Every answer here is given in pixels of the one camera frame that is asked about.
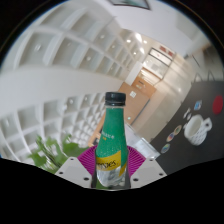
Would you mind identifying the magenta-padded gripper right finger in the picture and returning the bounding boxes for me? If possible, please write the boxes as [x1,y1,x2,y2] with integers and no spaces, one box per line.
[125,145,168,190]

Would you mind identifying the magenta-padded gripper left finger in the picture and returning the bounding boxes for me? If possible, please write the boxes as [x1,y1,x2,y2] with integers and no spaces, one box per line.
[54,144,100,188]

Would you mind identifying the green plastic drink bottle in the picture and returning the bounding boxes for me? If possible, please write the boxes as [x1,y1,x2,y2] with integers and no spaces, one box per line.
[94,91,131,189]

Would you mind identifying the small round printed disc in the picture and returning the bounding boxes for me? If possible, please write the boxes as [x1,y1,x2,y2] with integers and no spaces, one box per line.
[173,124,184,136]
[165,132,176,143]
[160,143,172,155]

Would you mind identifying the green leafy potted plant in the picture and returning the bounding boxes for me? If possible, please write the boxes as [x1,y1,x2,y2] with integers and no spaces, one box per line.
[27,133,90,175]

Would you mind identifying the white patterned mug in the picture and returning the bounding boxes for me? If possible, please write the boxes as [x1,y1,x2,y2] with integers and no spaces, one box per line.
[183,113,214,147]

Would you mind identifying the small blue square card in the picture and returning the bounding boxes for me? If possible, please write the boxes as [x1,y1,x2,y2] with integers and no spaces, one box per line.
[193,99,204,112]

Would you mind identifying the flat round red coaster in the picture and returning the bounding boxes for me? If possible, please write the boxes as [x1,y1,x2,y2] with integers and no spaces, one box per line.
[211,94,224,116]

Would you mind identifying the recessed ceiling lights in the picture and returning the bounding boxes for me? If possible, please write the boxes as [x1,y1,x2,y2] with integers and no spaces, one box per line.
[33,31,148,112]

